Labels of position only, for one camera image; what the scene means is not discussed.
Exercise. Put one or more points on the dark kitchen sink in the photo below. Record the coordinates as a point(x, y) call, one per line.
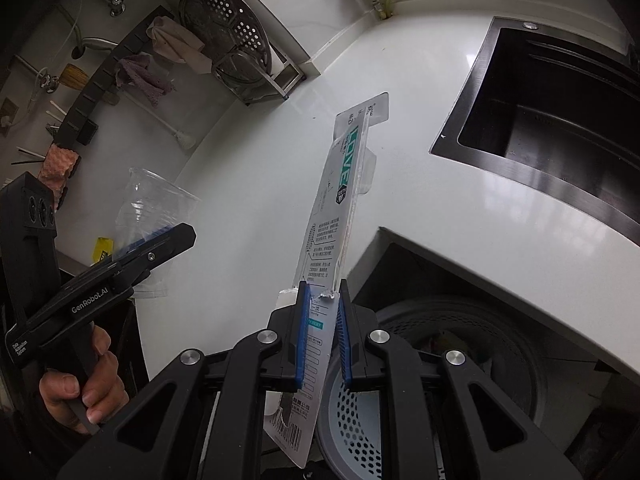
point(550, 135)

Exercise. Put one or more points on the beige cloth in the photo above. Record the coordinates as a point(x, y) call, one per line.
point(175, 40)

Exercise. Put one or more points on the purple knitted cloth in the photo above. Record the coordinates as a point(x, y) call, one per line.
point(145, 77)

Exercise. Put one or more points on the white blister card package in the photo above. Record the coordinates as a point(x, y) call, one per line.
point(330, 210)

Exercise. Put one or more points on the pink sponge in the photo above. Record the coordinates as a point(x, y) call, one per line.
point(57, 170)

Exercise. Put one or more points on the large perforated steamer plate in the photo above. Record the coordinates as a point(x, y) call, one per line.
point(225, 15)

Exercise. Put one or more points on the person's left hand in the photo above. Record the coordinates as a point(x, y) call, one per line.
point(105, 390)

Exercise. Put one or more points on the black wall hook rail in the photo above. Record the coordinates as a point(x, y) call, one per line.
point(95, 105)

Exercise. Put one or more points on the metal dish rack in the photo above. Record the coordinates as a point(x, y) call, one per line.
point(285, 80)

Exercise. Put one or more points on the chopsticks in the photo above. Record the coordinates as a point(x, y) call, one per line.
point(30, 157)

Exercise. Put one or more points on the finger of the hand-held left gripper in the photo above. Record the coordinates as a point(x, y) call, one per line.
point(160, 247)
point(145, 240)

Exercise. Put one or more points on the chrome wall valve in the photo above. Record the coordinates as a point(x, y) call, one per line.
point(117, 6)

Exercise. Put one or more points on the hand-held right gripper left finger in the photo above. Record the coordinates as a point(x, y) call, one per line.
point(301, 340)

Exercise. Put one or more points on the divided perforated steamer plate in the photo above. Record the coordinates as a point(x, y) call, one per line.
point(240, 72)

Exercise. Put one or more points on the grey perforated trash basket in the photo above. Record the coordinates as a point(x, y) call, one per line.
point(360, 425)

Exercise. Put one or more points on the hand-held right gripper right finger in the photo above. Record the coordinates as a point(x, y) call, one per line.
point(344, 345)

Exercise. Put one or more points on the small straw brush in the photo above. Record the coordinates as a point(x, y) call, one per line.
point(75, 75)

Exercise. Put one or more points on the clear plastic cup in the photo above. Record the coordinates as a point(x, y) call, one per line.
point(150, 200)

